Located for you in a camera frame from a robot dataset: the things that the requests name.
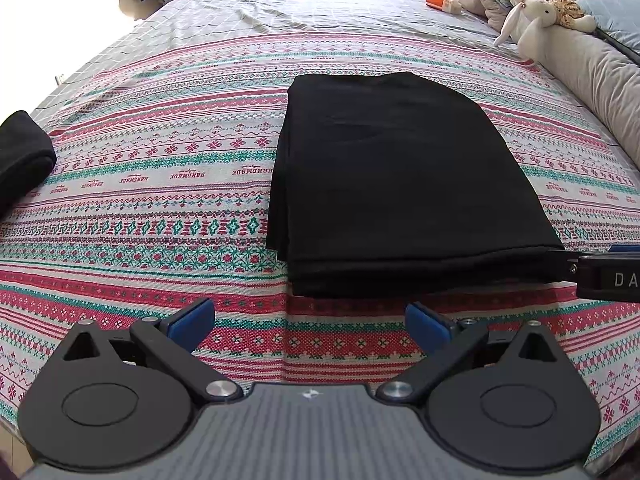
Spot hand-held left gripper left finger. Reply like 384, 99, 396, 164
62, 297, 243, 403

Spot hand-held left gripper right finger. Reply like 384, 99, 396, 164
376, 302, 557, 403

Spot black pants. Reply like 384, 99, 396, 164
265, 72, 568, 298

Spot red green patterned blanket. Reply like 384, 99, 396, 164
0, 30, 640, 466

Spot long grey pillow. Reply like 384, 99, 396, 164
535, 27, 640, 161

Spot folded black cloth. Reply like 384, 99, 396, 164
0, 110, 58, 218

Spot white plush rabbit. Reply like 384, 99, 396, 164
492, 0, 598, 59

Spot pale pink folded cloth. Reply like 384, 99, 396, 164
467, 0, 517, 32

